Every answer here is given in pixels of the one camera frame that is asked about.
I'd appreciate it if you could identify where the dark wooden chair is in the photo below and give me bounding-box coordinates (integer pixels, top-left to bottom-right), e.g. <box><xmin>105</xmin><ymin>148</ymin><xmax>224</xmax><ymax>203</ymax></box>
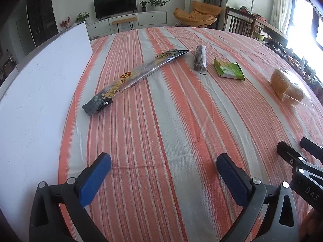
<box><xmin>224</xmin><ymin>7</ymin><xmax>258</xmax><ymax>37</ymax></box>

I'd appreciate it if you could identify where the dark glass cabinet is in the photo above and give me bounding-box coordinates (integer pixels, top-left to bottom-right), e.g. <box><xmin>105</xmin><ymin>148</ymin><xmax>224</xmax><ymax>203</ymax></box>
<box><xmin>25</xmin><ymin>0</ymin><xmax>59</xmax><ymax>48</ymax></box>

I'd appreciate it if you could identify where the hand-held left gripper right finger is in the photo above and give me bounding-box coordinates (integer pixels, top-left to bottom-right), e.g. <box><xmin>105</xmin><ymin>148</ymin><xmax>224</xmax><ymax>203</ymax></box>
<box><xmin>216</xmin><ymin>153</ymin><xmax>301</xmax><ymax>242</ymax></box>

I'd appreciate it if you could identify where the large window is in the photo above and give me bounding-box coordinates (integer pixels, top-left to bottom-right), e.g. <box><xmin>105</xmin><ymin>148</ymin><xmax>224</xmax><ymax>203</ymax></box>
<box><xmin>285</xmin><ymin>0</ymin><xmax>323</xmax><ymax>56</ymax></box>

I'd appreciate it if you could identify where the green snack packet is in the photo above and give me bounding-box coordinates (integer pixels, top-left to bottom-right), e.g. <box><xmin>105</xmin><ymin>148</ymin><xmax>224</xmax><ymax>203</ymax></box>
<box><xmin>214</xmin><ymin>58</ymin><xmax>246</xmax><ymax>81</ymax></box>

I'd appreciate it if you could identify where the group of jars and bottles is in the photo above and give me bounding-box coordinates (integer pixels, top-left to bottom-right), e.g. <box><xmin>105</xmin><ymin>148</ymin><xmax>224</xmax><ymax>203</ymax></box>
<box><xmin>285</xmin><ymin>50</ymin><xmax>323</xmax><ymax>83</ymax></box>

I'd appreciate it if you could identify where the wooden stool with metal legs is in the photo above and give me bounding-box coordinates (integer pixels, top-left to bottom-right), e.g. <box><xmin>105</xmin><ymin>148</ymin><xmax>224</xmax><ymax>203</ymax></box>
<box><xmin>112</xmin><ymin>17</ymin><xmax>137</xmax><ymax>33</ymax></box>

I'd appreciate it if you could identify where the orange striped tablecloth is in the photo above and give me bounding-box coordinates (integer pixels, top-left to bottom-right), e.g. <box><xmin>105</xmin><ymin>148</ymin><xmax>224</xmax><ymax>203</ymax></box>
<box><xmin>58</xmin><ymin>26</ymin><xmax>323</xmax><ymax>242</ymax></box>

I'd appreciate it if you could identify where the white board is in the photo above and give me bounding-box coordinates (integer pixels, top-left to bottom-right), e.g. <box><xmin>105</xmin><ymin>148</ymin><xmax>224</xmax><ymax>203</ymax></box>
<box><xmin>0</xmin><ymin>22</ymin><xmax>94</xmax><ymax>232</ymax></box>

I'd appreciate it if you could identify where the white TV cabinet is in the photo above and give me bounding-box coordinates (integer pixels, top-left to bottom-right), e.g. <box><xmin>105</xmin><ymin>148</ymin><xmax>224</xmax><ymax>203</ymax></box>
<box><xmin>86</xmin><ymin>11</ymin><xmax>167</xmax><ymax>37</ymax></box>

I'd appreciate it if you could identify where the white curtain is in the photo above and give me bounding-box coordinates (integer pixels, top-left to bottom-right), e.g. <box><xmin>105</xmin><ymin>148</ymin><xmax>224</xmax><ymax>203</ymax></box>
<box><xmin>270</xmin><ymin>0</ymin><xmax>293</xmax><ymax>33</ymax></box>

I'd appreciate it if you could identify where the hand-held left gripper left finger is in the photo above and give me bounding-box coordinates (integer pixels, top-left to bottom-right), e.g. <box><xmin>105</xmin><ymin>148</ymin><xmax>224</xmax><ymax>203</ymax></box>
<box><xmin>29</xmin><ymin>152</ymin><xmax>112</xmax><ymax>242</ymax></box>

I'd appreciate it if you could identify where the black television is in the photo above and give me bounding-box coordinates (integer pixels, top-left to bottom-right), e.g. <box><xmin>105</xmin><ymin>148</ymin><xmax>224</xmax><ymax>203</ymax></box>
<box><xmin>93</xmin><ymin>0</ymin><xmax>137</xmax><ymax>20</ymax></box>

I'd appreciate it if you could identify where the long dark snack packet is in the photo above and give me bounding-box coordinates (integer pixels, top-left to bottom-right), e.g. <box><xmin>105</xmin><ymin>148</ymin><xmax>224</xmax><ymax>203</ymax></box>
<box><xmin>82</xmin><ymin>49</ymin><xmax>190</xmax><ymax>117</ymax></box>

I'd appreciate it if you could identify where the large green potted plant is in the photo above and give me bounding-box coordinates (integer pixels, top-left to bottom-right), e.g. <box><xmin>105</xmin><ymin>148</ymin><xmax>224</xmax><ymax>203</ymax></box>
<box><xmin>147</xmin><ymin>0</ymin><xmax>170</xmax><ymax>12</ymax></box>

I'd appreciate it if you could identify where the bagged bread loaf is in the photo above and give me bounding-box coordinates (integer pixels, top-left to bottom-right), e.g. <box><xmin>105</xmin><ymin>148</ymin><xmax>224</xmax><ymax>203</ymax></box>
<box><xmin>271</xmin><ymin>69</ymin><xmax>313</xmax><ymax>107</ymax></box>

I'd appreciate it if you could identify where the wooden side table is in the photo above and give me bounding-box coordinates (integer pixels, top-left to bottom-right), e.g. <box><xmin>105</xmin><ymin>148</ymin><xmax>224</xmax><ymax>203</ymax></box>
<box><xmin>255</xmin><ymin>18</ymin><xmax>289</xmax><ymax>48</ymax></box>

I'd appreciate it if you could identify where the dark biscuit roll packet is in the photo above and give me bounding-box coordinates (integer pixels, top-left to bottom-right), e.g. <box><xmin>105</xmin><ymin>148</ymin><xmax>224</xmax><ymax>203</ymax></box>
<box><xmin>193</xmin><ymin>45</ymin><xmax>207</xmax><ymax>75</ymax></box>

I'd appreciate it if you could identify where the leafy plant in vase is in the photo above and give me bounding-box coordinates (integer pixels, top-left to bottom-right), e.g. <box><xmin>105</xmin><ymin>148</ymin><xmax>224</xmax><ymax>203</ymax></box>
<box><xmin>75</xmin><ymin>12</ymin><xmax>90</xmax><ymax>24</ymax></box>

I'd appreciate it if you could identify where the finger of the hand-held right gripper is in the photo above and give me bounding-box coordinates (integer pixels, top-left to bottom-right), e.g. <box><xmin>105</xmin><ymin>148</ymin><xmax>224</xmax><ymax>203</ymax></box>
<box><xmin>300</xmin><ymin>137</ymin><xmax>323</xmax><ymax>160</ymax></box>
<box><xmin>277</xmin><ymin>141</ymin><xmax>310</xmax><ymax>172</ymax></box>

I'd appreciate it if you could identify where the orange lounge chair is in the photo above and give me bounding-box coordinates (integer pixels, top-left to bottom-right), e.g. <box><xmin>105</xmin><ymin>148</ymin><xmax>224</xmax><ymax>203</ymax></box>
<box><xmin>174</xmin><ymin>1</ymin><xmax>222</xmax><ymax>28</ymax></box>

